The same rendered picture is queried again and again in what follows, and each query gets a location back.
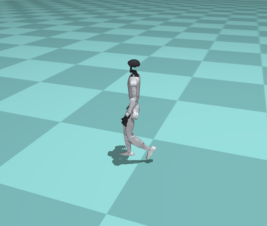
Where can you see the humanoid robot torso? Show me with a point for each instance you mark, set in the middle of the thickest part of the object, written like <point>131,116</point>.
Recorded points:
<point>138,90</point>

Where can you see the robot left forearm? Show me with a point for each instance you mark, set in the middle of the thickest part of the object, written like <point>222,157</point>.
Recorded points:
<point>131,107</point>

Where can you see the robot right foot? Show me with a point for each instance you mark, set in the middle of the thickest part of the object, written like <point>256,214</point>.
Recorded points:
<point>125,153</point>

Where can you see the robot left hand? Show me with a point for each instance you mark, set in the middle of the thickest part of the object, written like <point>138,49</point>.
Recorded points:
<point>125,120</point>

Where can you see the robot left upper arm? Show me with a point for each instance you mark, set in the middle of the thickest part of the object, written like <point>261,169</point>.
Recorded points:
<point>133,85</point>

